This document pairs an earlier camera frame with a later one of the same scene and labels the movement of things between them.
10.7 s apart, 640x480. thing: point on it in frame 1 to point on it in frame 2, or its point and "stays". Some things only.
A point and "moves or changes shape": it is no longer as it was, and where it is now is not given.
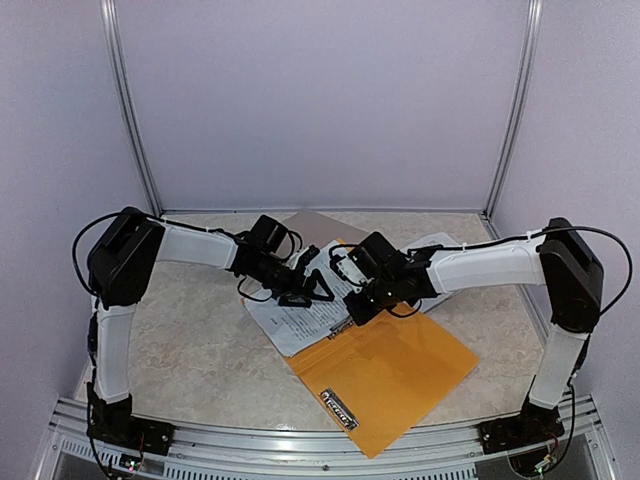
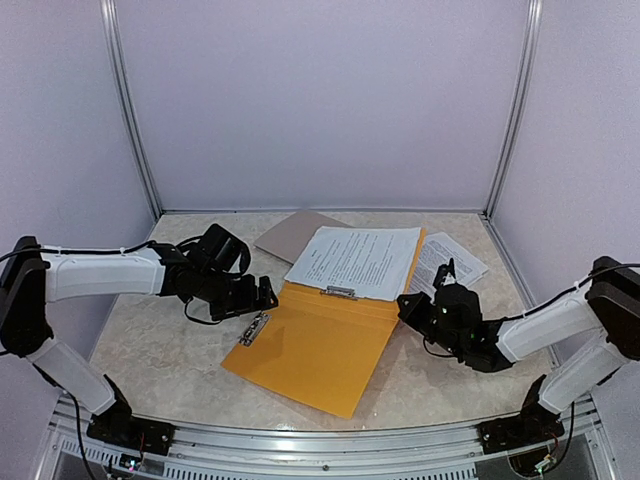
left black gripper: [316, 277] to [248, 300]
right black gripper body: [383, 297] to [430, 329]
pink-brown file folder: [317, 229] stays
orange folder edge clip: [340, 409] to [254, 328]
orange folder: [376, 378] to [320, 346]
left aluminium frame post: [110, 12] stays
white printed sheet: [293, 329] moves or changes shape
